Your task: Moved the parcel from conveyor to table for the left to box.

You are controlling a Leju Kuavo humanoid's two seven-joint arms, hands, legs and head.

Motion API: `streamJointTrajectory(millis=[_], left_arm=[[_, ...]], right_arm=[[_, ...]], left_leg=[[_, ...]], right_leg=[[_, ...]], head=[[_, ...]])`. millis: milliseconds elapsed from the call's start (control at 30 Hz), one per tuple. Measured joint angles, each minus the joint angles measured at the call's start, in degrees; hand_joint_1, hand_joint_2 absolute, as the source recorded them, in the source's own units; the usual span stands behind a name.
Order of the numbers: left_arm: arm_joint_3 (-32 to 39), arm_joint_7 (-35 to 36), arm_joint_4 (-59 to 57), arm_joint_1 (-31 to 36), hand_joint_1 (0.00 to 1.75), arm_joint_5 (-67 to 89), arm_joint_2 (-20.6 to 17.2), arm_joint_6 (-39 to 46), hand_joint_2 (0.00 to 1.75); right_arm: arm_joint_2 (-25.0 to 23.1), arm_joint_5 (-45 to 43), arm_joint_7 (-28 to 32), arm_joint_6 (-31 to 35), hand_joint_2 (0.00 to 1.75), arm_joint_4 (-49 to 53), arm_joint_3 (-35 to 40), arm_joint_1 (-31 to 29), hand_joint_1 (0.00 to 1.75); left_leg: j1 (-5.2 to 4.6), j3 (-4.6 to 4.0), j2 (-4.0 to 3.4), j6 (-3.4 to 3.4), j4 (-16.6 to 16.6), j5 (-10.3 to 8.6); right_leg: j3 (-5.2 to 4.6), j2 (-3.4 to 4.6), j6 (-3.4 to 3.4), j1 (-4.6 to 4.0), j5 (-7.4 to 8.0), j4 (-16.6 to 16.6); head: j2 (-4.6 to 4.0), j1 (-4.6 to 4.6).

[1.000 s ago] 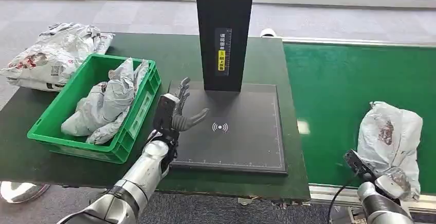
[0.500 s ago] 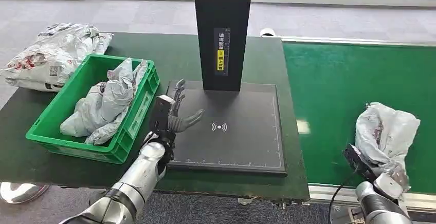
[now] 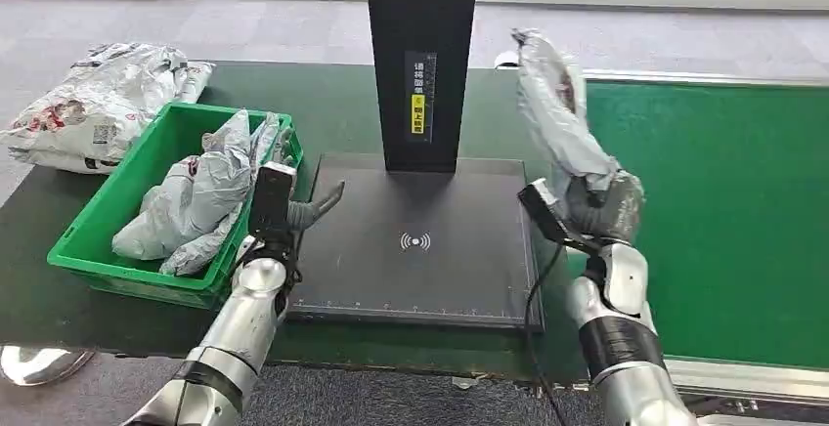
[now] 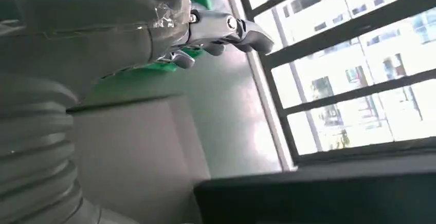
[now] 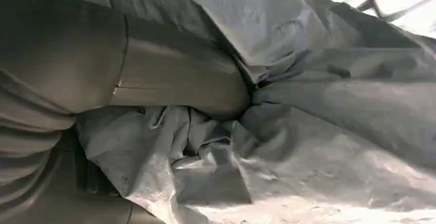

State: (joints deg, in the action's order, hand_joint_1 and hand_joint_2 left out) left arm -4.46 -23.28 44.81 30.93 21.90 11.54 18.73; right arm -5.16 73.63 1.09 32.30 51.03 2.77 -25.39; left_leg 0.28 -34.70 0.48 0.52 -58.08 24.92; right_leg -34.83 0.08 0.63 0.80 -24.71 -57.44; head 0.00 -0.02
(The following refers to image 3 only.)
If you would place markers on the black scanner column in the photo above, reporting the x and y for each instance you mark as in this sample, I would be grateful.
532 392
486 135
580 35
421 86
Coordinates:
421 15

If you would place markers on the silver conveyor frame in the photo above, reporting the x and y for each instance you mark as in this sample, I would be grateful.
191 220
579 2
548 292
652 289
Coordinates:
745 381

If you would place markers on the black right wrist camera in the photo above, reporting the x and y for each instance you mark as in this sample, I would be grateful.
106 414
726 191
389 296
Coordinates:
544 209

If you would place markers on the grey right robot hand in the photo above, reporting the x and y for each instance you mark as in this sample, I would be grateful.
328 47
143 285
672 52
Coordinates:
615 216

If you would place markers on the grey parcel with red print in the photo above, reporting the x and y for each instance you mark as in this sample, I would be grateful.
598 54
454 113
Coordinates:
194 196

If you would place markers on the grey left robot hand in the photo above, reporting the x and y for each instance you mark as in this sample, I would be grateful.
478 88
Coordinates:
304 214

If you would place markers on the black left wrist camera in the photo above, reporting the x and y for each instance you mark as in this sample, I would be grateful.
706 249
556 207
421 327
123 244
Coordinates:
271 200

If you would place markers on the small white round object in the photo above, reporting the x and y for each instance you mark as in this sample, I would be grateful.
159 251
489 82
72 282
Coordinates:
507 59

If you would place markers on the yellow and black label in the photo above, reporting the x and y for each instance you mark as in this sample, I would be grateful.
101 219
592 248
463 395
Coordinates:
419 112

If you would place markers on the large crumpled grey parcel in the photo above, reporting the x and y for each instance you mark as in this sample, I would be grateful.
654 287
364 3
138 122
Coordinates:
97 106

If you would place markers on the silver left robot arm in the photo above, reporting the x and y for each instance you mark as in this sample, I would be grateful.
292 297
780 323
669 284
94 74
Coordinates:
239 339

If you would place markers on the black scanner base plate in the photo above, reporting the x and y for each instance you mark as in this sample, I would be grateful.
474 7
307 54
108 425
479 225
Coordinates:
414 281

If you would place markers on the grey plastic parcel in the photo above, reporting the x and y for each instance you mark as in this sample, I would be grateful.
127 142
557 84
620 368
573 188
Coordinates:
267 138
557 125
197 251

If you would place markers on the shiny silver metal object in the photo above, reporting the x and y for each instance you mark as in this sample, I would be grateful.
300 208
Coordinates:
39 365

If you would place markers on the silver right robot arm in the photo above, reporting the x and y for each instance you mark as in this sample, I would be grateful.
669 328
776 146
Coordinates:
618 345

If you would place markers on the green conveyor belt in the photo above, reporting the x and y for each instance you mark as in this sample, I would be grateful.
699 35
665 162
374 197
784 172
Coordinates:
725 216

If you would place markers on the green plastic crate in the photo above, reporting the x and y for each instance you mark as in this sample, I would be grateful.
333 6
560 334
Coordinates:
97 248

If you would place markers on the white flat parcel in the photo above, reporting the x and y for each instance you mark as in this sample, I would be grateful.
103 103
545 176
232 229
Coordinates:
196 80

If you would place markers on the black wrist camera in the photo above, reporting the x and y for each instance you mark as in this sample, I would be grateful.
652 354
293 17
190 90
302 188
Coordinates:
544 209
271 200

